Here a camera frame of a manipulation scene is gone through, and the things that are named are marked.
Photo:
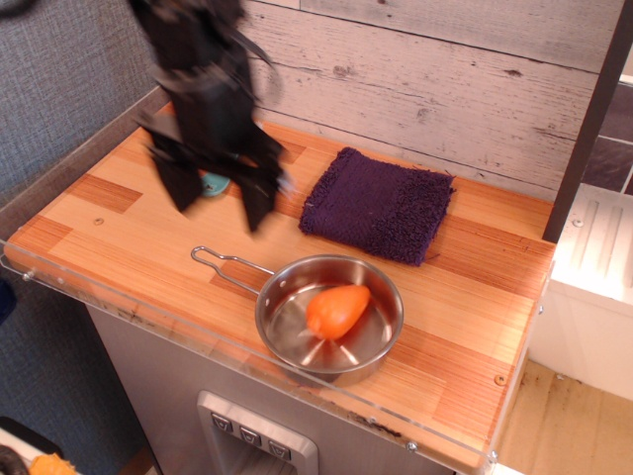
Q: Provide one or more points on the dark grey right post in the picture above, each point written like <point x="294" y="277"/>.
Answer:
<point x="600" y="100"/>

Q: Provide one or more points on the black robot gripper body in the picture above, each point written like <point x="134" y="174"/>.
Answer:
<point x="201" y="61"/>

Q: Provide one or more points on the silver dispenser panel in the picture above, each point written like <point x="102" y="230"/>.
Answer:
<point x="243" y="442"/>

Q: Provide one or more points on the orange object bottom corner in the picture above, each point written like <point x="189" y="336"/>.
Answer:
<point x="51" y="464"/>

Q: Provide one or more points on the orange plastic toy fruit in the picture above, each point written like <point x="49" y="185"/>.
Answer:
<point x="332" y="313"/>

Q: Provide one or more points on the grey toy fridge cabinet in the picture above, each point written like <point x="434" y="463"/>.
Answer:
<point x="163" y="379"/>

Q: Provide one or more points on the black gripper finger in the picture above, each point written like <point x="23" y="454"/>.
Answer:
<point x="179" y="177"/>
<point x="259" y="190"/>

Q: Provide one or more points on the clear acrylic edge guard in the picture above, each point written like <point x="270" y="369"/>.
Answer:
<point x="446" y="378"/>

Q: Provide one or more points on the purple folded towel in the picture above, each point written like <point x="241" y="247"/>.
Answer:
<point x="384" y="209"/>

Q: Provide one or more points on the stainless steel pot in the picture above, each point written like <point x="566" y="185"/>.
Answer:
<point x="280" y="314"/>

